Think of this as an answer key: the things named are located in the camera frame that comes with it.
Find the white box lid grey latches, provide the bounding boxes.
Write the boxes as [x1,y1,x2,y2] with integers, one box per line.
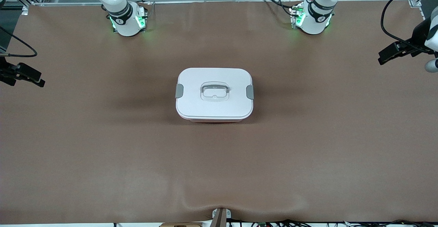
[176,68,254,122]

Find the pink plastic storage box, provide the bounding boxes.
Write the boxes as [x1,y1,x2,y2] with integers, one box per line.
[186,117,245,123]

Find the brown table mat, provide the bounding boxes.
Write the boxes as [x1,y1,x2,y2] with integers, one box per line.
[0,0,438,225]

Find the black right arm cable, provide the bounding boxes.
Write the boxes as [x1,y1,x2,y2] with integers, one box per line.
[0,25,37,58]

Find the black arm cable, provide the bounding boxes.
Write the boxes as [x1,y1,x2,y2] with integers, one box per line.
[0,25,37,58]
[381,0,438,48]

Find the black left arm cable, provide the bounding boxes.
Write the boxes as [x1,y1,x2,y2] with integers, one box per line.
[381,0,438,48]

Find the metal clamp bracket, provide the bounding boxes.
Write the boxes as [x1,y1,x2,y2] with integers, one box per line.
[211,207,232,227]

